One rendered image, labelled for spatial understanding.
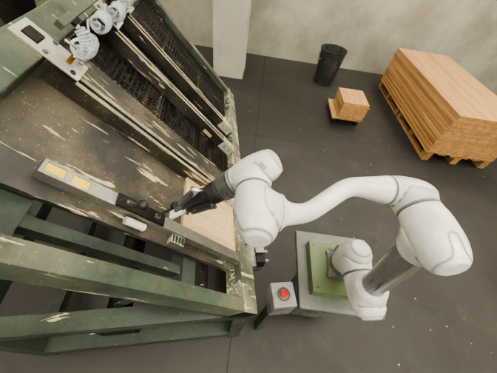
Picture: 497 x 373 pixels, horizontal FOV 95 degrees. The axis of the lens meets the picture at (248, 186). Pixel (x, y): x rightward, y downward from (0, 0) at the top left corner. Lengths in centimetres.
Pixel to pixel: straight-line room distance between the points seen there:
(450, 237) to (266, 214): 52
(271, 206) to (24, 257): 57
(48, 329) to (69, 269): 83
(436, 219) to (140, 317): 131
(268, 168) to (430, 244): 50
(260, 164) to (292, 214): 16
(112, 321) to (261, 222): 109
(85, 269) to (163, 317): 70
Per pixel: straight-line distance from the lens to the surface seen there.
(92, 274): 78
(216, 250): 119
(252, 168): 63
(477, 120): 432
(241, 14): 474
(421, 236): 84
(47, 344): 226
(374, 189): 84
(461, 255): 84
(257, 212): 53
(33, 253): 75
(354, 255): 135
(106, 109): 108
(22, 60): 98
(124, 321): 144
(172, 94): 158
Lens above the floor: 214
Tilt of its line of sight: 50 degrees down
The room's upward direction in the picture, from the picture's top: 10 degrees clockwise
